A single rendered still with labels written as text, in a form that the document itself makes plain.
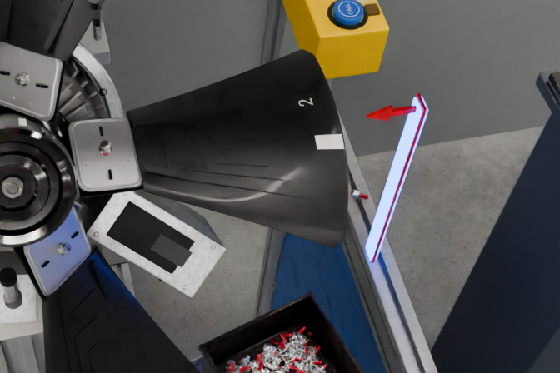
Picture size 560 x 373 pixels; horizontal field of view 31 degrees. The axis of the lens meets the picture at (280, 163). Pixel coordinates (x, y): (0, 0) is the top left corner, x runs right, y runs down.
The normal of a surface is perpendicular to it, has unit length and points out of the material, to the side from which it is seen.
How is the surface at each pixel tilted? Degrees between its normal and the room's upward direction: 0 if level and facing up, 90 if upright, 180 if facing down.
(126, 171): 7
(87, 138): 7
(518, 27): 90
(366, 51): 90
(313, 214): 27
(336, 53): 90
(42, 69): 53
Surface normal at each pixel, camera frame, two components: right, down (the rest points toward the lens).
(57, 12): -0.44, 0.04
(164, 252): 0.26, 0.23
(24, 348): 0.26, 0.80
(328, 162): 0.33, -0.29
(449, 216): 0.10, -0.59
